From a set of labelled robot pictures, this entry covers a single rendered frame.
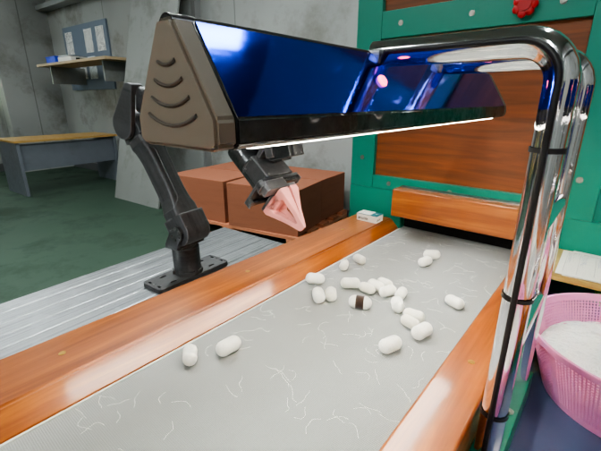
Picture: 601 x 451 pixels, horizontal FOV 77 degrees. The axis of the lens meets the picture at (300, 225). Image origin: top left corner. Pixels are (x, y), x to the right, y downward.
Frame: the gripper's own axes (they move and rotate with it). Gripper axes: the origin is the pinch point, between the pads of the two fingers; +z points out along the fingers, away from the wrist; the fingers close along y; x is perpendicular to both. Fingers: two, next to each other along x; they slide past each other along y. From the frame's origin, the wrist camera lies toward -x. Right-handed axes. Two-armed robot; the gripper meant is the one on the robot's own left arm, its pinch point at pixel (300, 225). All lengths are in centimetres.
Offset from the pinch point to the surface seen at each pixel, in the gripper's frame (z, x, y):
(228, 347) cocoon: 11.3, 3.8, -22.3
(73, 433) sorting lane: 10.1, 6.8, -40.5
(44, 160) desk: -340, 348, 101
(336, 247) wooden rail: 4.1, 9.1, 15.6
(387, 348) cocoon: 23.7, -6.5, -8.6
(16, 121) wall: -505, 437, 128
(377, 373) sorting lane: 25.1, -5.9, -12.2
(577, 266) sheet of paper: 35, -19, 32
